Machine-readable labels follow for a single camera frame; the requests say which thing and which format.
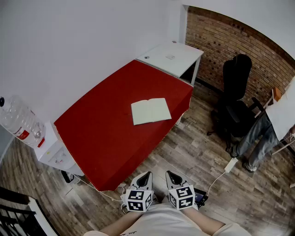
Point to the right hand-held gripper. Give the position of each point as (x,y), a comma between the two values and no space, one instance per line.
(182,197)

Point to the white desk socket plate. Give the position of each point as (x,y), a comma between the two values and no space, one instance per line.
(170,57)

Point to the black office chair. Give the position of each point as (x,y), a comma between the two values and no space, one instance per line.
(237,92)

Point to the black device with screen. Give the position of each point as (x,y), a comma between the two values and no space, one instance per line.
(200,197)

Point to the cream-paged notebook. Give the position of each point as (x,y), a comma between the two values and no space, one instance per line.
(151,110)

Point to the white water dispenser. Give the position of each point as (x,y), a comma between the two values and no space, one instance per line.
(55,154)

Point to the red tablecloth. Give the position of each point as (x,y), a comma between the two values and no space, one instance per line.
(110,129)

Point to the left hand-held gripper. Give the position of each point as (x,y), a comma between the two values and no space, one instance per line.
(138,199)

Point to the white desk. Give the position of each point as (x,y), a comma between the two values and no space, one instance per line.
(182,57)

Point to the white power strip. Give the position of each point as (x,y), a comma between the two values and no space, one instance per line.
(231,165)

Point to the orange box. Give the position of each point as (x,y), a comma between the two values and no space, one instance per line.
(277,94)

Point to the person's white shirt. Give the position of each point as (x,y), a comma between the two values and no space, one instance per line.
(166,223)

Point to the person's left forearm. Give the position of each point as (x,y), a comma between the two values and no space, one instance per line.
(122,221)

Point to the black stair railing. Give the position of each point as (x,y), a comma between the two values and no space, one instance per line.
(23,216)

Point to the clear large water bottle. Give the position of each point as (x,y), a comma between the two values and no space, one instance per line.
(18,119)

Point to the person's right forearm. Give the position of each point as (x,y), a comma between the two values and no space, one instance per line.
(202,219)

